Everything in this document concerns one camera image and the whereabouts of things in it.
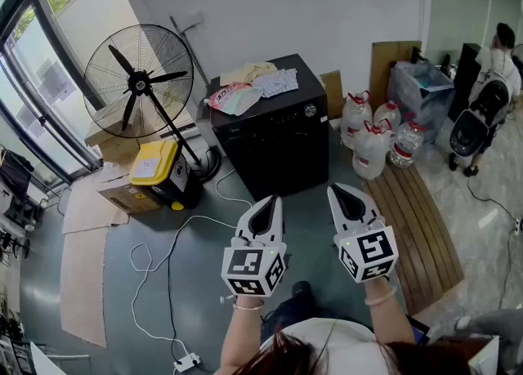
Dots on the white power strip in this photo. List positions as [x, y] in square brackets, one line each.
[187, 362]

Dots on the dark hanging garment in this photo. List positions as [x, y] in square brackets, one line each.
[14, 173]

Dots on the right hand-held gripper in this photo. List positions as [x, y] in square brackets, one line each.
[367, 253]

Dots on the black pedestal fan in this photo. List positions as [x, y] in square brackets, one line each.
[138, 84]

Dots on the black washing machine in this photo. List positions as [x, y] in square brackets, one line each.
[282, 148]

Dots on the person's left forearm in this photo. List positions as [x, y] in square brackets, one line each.
[241, 332]

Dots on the person's white shirt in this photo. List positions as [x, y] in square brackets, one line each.
[343, 336]

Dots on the beige cloth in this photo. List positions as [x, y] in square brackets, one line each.
[245, 73]

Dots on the large beige box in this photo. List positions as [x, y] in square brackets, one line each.
[114, 146]

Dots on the grey wall pipe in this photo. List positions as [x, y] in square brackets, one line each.
[190, 50]

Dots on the checked cloth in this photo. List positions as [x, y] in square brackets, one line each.
[278, 81]

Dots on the small leaning cardboard piece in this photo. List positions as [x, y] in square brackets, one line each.
[332, 95]

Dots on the black cabinet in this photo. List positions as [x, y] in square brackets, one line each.
[463, 79]

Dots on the black bin with yellow lid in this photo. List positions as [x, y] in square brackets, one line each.
[153, 163]

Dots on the black faucet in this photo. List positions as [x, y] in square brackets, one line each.
[417, 55]

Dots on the black-framed window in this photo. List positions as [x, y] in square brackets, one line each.
[28, 18]

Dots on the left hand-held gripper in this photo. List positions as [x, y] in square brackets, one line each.
[249, 267]

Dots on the flat cardboard floor sheet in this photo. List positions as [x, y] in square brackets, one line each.
[83, 287]
[88, 210]

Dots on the blue and black box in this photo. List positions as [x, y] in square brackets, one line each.
[418, 330]

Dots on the large leaning cardboard sheet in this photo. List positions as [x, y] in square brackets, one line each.
[384, 63]

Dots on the brown cardboard box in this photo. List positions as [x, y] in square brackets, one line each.
[116, 193]

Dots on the person's right forearm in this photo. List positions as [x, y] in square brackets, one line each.
[388, 320]

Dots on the silver metal control knob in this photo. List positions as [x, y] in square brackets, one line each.
[311, 110]

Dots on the clear water bottle red cap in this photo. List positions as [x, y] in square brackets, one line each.
[354, 124]
[369, 153]
[388, 116]
[406, 144]

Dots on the wooden slatted board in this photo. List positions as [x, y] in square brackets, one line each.
[421, 238]

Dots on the pink detergent bag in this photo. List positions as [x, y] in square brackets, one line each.
[231, 97]

